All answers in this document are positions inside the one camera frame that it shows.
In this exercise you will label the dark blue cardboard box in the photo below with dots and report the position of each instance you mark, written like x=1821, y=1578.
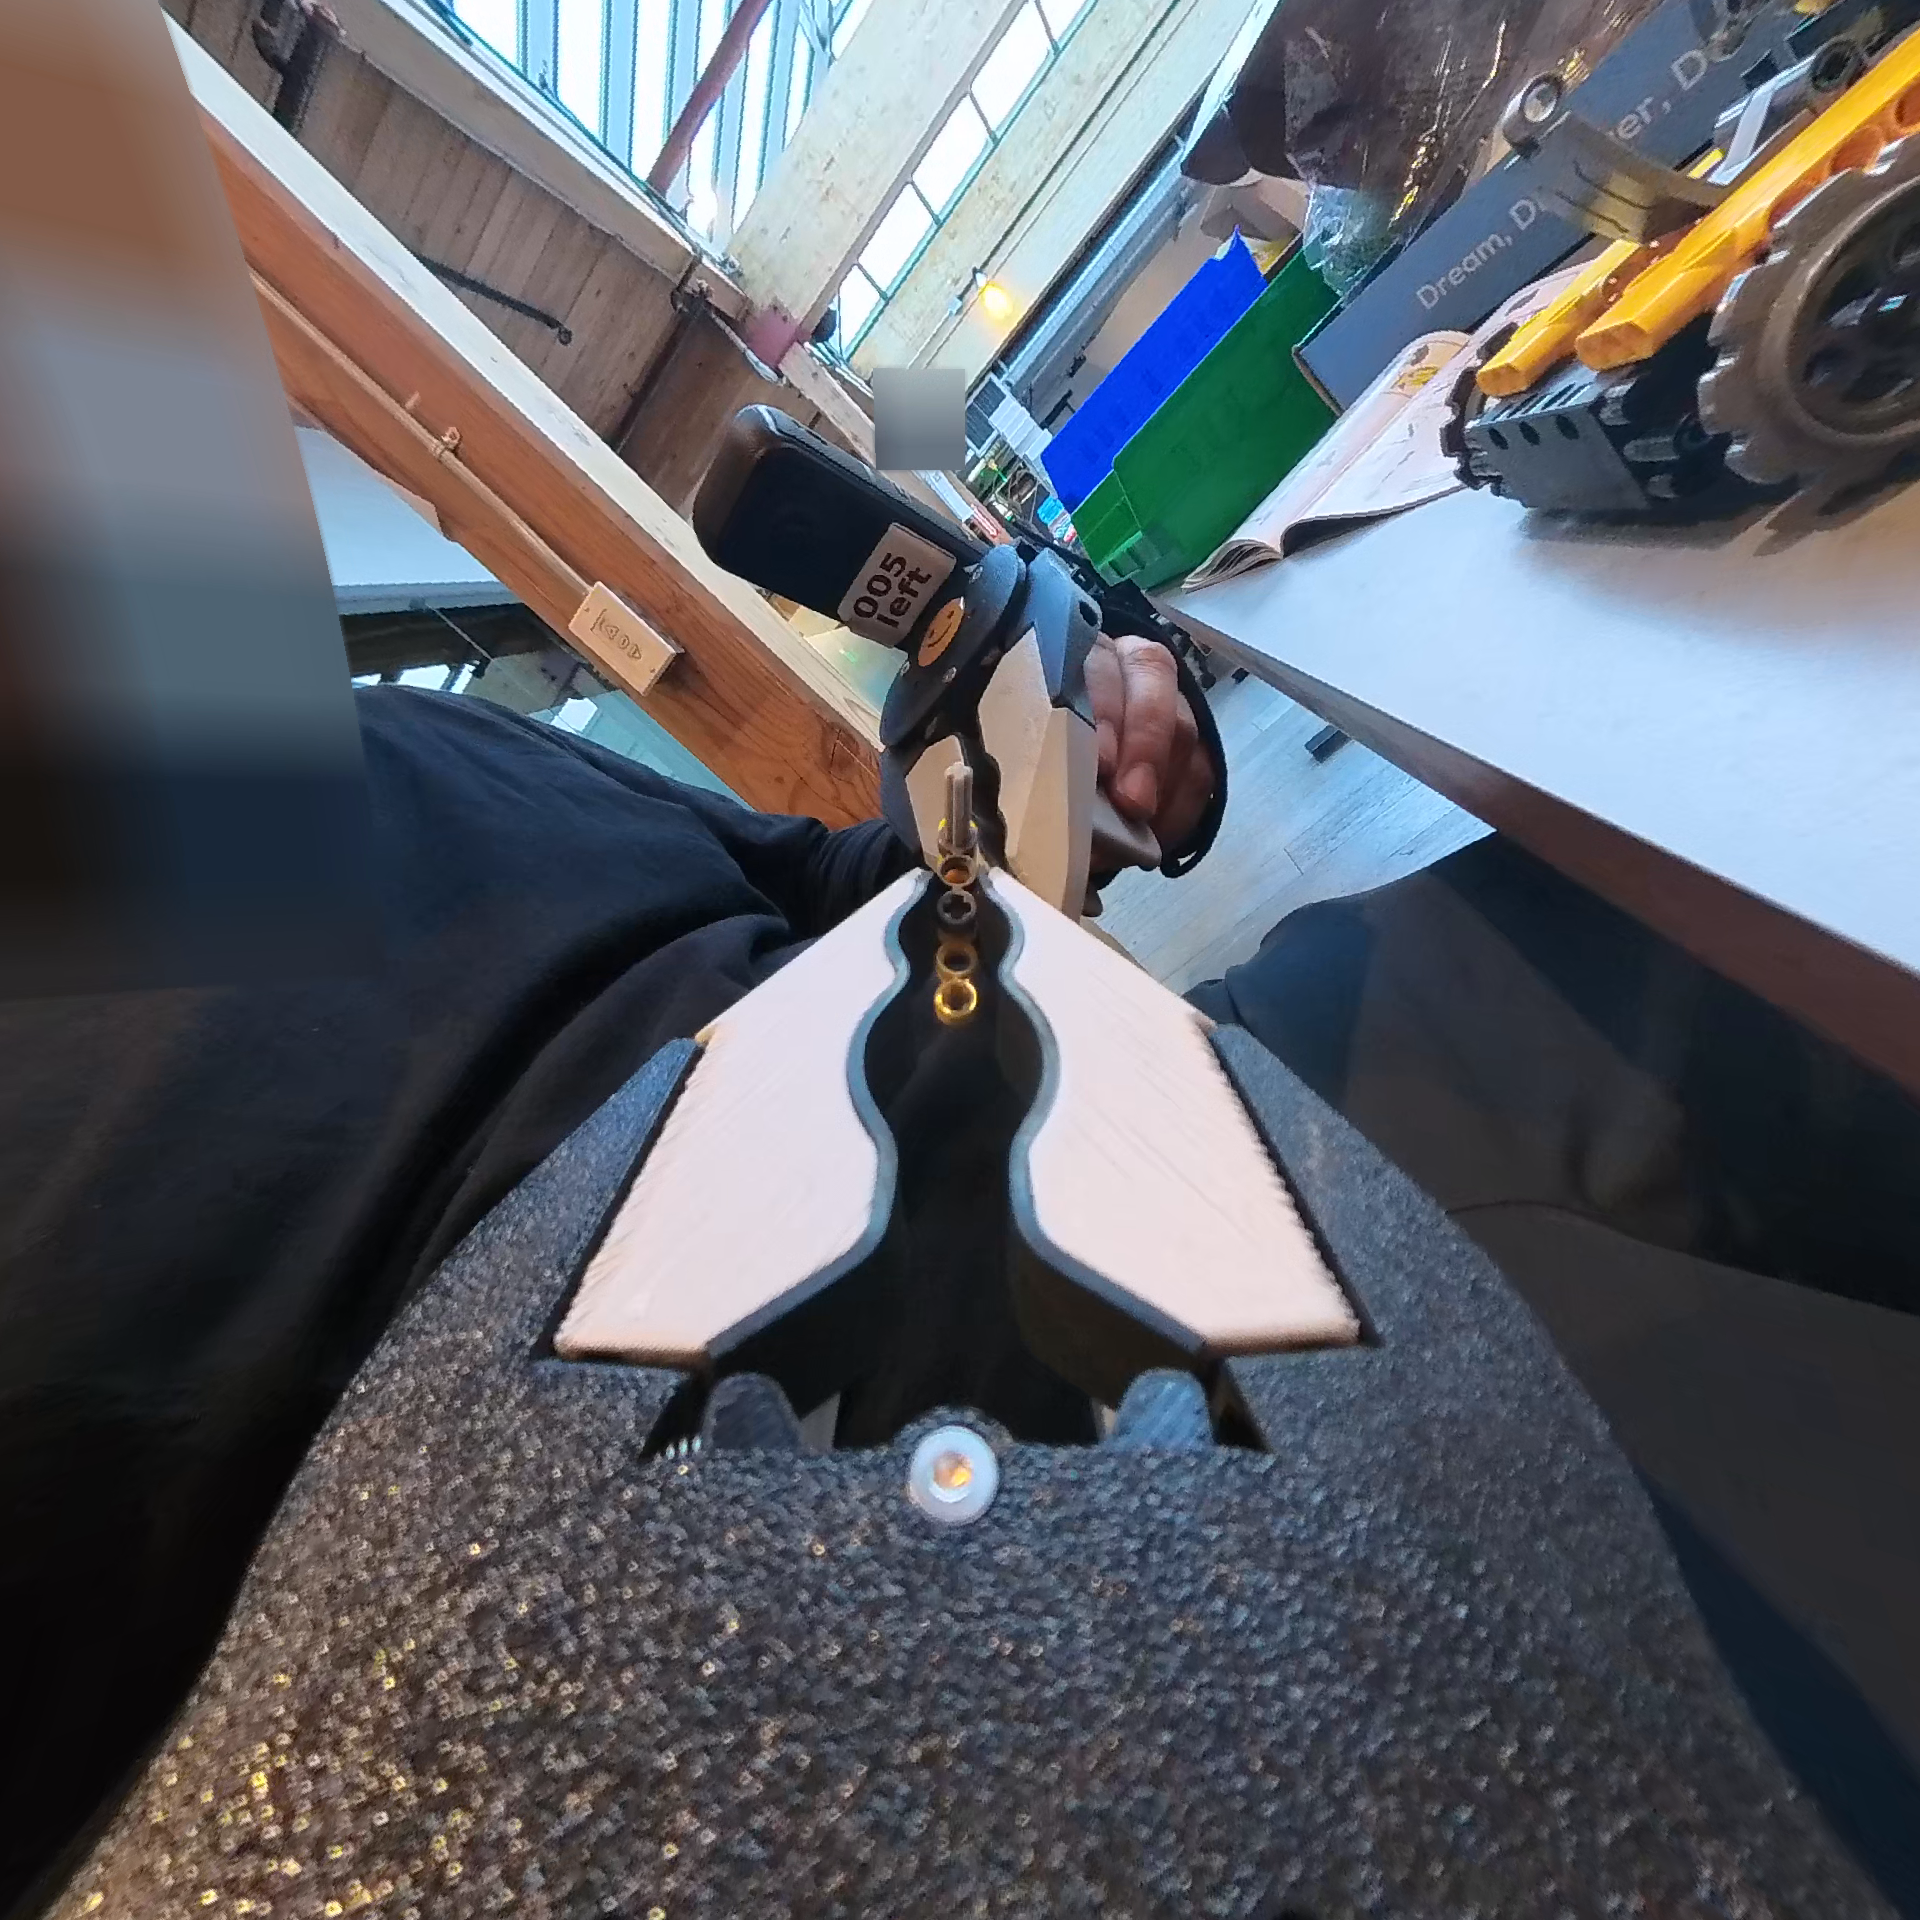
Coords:
x=1440, y=287

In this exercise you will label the green plastic bin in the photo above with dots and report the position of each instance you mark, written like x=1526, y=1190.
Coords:
x=1231, y=436

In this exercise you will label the person's dark clothing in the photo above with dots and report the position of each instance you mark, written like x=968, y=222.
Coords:
x=298, y=977

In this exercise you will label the white wall switch plate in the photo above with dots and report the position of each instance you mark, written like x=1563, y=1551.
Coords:
x=627, y=640

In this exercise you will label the person's left hand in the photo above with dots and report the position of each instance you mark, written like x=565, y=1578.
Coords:
x=1155, y=720

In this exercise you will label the instruction booklet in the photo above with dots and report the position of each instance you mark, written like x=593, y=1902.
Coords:
x=1351, y=483

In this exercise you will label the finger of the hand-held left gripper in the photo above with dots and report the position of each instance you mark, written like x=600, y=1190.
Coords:
x=916, y=803
x=1043, y=780

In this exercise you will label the yellow thin toy beam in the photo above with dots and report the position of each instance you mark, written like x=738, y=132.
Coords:
x=956, y=1000

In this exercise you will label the blue plastic bin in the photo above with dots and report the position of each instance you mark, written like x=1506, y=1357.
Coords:
x=1155, y=375

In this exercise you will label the yellow toy vehicle model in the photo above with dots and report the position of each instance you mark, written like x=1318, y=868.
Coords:
x=1650, y=287

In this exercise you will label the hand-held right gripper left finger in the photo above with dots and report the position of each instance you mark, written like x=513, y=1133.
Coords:
x=733, y=1202

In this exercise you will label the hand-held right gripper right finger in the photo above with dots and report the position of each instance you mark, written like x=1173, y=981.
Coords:
x=1184, y=1185

